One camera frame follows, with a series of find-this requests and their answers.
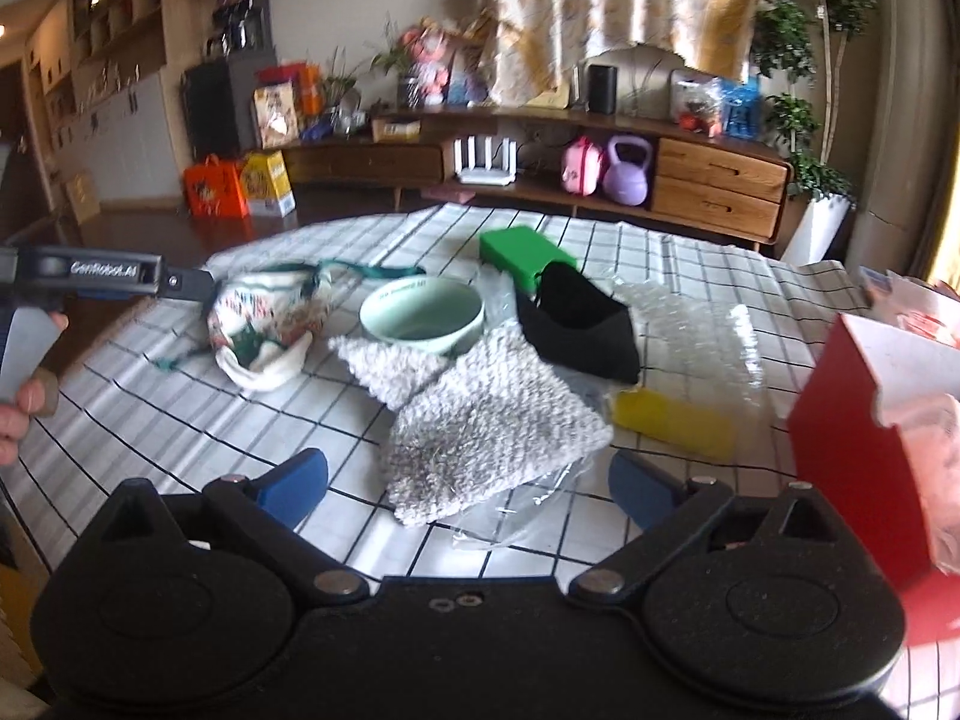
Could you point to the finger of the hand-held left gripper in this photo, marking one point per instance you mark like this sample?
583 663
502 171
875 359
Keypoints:
187 283

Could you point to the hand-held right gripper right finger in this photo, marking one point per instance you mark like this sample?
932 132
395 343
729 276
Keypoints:
641 491

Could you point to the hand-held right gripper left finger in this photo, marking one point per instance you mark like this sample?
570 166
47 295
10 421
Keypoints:
296 484

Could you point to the floral fabric pouch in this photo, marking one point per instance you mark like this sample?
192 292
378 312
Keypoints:
262 322

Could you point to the grey fuzzy cloth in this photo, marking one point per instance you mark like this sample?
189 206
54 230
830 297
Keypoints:
487 420

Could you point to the black cloth pouch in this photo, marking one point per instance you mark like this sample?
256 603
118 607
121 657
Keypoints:
581 330

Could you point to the red cardboard box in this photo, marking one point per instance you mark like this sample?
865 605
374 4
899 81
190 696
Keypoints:
840 450

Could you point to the person's left hand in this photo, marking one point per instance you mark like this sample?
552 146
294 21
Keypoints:
34 395

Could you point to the yellow sponge cloth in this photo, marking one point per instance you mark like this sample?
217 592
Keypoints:
671 424

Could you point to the orange gift box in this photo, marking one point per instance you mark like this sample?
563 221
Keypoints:
216 191

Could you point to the clear plastic bag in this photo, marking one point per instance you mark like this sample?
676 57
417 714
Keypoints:
525 510

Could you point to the white checked tablecloth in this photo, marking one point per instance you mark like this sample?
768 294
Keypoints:
187 405

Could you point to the yellow gift box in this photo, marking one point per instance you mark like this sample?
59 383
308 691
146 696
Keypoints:
266 184

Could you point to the clear bubble wrap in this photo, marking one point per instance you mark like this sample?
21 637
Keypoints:
697 337

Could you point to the printed snack bag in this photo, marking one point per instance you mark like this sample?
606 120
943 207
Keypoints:
275 116

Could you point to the pale green bowl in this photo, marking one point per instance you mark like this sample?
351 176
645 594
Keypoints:
420 319

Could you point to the small cardboard box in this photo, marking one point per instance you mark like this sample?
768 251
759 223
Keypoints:
396 130

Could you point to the coffee machine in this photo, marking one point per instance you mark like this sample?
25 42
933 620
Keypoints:
240 26

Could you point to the green box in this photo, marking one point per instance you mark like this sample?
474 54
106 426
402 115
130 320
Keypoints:
525 251

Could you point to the leafy plant in vase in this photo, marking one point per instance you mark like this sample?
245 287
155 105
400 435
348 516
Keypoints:
375 60

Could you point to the purple kettlebell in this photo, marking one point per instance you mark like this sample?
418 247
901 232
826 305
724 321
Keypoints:
627 178

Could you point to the white planter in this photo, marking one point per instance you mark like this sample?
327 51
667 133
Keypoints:
817 229

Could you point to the wooden sideboard cabinet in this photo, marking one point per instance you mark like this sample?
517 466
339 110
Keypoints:
712 180

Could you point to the white router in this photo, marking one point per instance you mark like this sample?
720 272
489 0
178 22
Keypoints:
486 161

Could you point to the pink doll bouquet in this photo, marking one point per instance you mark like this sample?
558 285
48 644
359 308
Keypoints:
431 60

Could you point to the orange white snack bag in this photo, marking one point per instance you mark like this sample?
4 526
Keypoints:
926 311

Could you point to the clear bag of toys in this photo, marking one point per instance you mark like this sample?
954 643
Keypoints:
696 101

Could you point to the black speaker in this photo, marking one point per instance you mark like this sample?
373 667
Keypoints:
602 90

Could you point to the cream curved board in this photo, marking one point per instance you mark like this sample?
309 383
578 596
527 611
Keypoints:
637 75

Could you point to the green potted tree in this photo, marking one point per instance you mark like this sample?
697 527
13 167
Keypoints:
787 37

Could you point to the patterned cream curtain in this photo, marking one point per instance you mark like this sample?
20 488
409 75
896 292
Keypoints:
600 0

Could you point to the wooden wall shelf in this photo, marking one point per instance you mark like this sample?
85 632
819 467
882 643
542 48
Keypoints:
105 22

